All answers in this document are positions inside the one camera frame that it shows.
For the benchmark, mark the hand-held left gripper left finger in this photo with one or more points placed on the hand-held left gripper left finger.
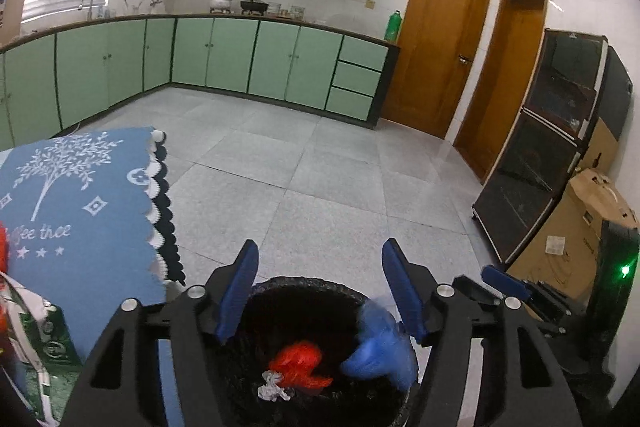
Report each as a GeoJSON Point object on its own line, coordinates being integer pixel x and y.
{"type": "Point", "coordinates": [235, 302]}

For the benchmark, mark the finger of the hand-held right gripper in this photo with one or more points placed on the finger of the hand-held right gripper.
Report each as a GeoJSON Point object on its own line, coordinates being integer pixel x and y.
{"type": "Point", "coordinates": [505, 281]}
{"type": "Point", "coordinates": [467, 289]}

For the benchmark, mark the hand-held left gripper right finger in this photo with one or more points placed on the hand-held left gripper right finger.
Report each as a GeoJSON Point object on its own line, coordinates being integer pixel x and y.
{"type": "Point", "coordinates": [405, 297]}

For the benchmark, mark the blue plastic bag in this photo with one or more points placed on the blue plastic bag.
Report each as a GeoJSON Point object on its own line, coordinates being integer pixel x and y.
{"type": "Point", "coordinates": [380, 352]}

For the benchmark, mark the black trash bin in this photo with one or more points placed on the black trash bin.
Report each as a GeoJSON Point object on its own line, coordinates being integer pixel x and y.
{"type": "Point", "coordinates": [300, 307]}

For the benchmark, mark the red plastic bag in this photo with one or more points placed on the red plastic bag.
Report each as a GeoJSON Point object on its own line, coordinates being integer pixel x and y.
{"type": "Point", "coordinates": [297, 357]}

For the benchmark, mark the white paper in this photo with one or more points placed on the white paper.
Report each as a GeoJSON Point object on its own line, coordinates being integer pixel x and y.
{"type": "Point", "coordinates": [272, 389]}

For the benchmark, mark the red plastic wrapper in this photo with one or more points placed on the red plastic wrapper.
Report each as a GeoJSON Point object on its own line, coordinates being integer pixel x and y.
{"type": "Point", "coordinates": [4, 247]}

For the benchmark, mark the large cardboard box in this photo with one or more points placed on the large cardboard box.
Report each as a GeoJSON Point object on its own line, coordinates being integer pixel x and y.
{"type": "Point", "coordinates": [565, 237]}

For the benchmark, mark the dark scalloped cloth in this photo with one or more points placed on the dark scalloped cloth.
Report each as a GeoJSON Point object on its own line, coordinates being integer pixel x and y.
{"type": "Point", "coordinates": [167, 217]}

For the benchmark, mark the flat cardboard box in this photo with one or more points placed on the flat cardboard box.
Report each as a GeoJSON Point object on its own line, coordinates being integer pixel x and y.
{"type": "Point", "coordinates": [600, 147]}

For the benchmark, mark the black glass cabinet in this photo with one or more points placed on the black glass cabinet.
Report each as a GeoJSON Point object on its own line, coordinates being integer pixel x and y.
{"type": "Point", "coordinates": [550, 132]}

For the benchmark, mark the blue printed tablecloth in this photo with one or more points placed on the blue printed tablecloth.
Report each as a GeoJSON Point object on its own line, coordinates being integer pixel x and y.
{"type": "Point", "coordinates": [75, 217]}

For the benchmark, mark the green and white bag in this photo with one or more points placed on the green and white bag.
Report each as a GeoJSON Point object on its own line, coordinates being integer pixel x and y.
{"type": "Point", "coordinates": [57, 342]}

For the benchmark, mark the wooden door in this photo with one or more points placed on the wooden door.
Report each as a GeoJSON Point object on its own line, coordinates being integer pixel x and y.
{"type": "Point", "coordinates": [495, 97]}
{"type": "Point", "coordinates": [430, 47]}

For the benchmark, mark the green base cabinets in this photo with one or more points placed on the green base cabinets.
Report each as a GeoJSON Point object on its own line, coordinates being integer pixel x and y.
{"type": "Point", "coordinates": [225, 52]}

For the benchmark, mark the green bottle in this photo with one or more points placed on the green bottle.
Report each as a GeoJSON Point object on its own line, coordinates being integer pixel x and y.
{"type": "Point", "coordinates": [393, 28]}

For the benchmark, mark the glass containers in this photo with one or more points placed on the glass containers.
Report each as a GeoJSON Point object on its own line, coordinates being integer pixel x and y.
{"type": "Point", "coordinates": [287, 12]}

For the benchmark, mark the black wok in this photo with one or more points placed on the black wok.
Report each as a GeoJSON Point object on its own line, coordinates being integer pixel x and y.
{"type": "Point", "coordinates": [254, 6]}

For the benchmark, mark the white cooking pot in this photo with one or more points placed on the white cooking pot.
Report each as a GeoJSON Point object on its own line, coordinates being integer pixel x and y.
{"type": "Point", "coordinates": [221, 3]}

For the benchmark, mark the cardboard box with label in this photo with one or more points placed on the cardboard box with label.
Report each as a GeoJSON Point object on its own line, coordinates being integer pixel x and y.
{"type": "Point", "coordinates": [15, 12]}

